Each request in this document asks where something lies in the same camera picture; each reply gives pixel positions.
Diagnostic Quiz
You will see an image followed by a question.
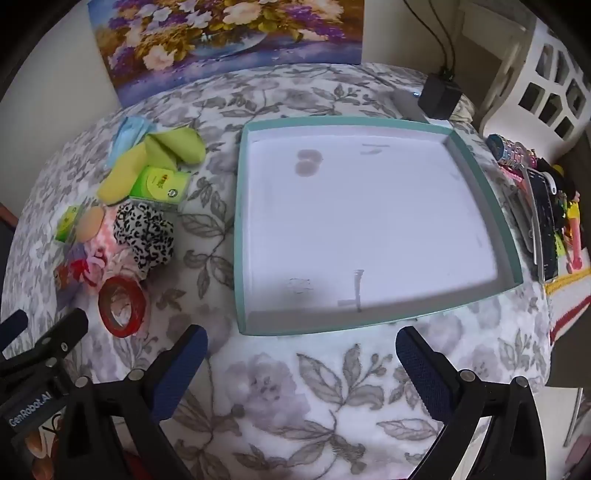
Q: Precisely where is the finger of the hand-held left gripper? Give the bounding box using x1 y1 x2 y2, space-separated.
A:
0 308 89 376
0 309 29 344

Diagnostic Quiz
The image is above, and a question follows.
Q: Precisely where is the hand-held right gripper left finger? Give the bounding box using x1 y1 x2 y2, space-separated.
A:
58 324 209 480

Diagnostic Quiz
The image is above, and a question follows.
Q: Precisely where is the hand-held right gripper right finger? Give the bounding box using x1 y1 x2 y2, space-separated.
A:
394 325 561 480

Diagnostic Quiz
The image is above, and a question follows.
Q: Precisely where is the red white scrunchie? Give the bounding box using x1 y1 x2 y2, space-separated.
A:
55 258 109 291

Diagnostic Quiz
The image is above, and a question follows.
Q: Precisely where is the red hair band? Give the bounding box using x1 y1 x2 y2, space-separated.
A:
98 275 149 336

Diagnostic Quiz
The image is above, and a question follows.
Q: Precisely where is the purple wipes pack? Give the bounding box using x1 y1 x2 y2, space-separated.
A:
65 242 93 264

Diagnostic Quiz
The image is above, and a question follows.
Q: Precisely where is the pink frilly cloth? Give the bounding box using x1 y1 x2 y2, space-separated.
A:
90 208 139 296

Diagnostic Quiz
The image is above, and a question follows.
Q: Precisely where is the beige makeup sponge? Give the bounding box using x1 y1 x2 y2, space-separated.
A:
76 206 106 243

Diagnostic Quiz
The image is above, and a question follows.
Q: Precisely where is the leopard print scrunchie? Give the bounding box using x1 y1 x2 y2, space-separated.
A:
113 200 176 273

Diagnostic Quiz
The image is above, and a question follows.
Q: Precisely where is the teal cardboard tray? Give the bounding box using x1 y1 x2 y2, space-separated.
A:
233 115 525 337

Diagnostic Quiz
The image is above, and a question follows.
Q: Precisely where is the yellow-green cloth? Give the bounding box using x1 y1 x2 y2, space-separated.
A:
97 127 206 206

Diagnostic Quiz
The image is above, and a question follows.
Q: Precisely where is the blue face mask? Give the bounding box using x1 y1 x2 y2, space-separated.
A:
105 116 155 169

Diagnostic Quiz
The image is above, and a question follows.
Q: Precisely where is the small green tissue pack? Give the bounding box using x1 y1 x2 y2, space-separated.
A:
55 206 84 243

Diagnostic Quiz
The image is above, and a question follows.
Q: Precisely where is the white phone stand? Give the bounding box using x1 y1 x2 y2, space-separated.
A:
508 171 541 266

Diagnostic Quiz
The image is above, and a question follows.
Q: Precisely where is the black smartphone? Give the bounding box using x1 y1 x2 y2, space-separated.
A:
526 168 561 282

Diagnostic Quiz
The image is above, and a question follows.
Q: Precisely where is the yellow pink toy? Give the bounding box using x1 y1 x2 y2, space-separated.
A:
561 194 591 273

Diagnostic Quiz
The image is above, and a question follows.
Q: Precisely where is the colourful cylinder puzzle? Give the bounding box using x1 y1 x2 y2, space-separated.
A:
487 134 532 168

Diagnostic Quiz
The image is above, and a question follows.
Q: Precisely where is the black cloth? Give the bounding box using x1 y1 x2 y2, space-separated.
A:
536 157 578 204

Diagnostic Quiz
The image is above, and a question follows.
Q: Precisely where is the cream lace cloth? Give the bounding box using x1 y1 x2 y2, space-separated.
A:
450 99 476 121

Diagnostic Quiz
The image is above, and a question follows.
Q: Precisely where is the white power strip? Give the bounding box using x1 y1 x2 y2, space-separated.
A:
392 88 451 123

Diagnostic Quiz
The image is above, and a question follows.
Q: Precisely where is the black power adapter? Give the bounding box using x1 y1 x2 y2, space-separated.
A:
418 71 462 120

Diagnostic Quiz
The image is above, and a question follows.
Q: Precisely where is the white chair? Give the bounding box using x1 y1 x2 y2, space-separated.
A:
478 18 591 153

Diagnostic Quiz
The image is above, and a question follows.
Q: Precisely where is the floral painting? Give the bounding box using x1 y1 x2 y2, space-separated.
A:
88 0 365 108

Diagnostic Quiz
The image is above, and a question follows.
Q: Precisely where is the pink bead string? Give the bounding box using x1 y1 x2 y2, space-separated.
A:
501 161 532 183

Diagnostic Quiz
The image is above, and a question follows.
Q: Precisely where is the black cable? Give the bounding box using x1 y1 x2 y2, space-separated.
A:
434 0 459 75
403 0 451 75

